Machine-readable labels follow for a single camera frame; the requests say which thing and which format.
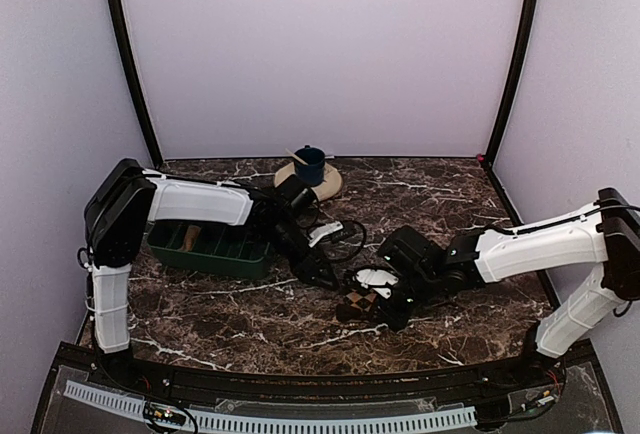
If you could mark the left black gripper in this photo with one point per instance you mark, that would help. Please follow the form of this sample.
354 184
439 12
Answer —
307 266

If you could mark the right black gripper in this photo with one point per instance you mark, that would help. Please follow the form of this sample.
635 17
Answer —
397 319

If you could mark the brown black checkered sock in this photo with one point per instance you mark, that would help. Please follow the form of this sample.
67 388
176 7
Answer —
360 306

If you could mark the plain brown sock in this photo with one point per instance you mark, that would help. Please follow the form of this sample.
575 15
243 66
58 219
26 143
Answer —
190 237

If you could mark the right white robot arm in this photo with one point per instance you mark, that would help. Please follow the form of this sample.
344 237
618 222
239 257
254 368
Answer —
603 234

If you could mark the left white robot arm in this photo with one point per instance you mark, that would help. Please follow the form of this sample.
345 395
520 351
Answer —
132 197

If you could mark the beige floral round mat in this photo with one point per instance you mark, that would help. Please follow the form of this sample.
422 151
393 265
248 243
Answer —
328 188

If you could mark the green divided plastic tray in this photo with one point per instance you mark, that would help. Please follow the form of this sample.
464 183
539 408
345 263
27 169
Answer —
221 250

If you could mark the dark blue mug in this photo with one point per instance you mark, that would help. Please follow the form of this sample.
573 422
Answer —
312 174

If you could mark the wooden stick in mug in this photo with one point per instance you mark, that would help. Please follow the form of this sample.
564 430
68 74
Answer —
296 157

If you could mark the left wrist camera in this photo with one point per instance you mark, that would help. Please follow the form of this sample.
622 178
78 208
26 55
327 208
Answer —
317 234

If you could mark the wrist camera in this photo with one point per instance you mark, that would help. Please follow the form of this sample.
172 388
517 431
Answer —
317 234
378 280

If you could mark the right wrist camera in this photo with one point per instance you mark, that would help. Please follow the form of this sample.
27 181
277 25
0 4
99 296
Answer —
378 280

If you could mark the black front rail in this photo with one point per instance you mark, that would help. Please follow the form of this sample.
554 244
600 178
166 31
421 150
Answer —
194 384

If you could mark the white slotted cable duct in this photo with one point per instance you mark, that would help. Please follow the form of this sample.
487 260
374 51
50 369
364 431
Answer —
265 418

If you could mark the right black frame post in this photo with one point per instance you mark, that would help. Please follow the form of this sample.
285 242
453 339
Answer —
521 43

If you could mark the black frame post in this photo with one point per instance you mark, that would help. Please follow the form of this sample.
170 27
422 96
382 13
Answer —
128 63
521 43

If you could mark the left black frame post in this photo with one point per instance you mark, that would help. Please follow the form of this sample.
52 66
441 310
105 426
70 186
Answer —
128 63

